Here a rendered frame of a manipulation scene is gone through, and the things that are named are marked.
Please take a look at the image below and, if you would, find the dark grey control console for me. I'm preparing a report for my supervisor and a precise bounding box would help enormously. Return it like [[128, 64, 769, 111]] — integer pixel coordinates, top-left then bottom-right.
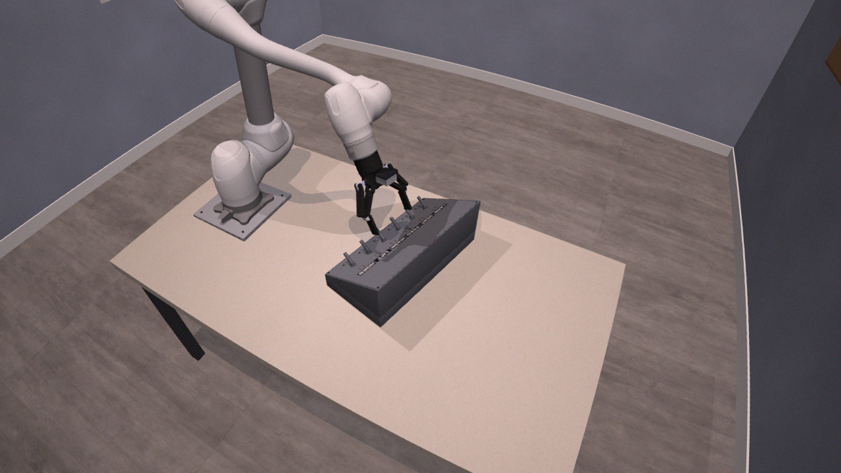
[[325, 196, 481, 327]]

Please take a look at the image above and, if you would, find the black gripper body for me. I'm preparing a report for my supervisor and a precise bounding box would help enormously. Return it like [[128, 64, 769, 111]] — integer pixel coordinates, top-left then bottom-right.
[[353, 151, 383, 188]]

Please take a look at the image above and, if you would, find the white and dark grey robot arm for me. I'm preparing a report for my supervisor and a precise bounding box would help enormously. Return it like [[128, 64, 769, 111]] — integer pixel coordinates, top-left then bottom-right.
[[175, 0, 392, 225]]

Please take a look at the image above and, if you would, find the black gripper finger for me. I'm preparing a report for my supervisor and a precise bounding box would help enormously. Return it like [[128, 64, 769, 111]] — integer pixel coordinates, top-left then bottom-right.
[[354, 178, 380, 235], [383, 164, 412, 210]]

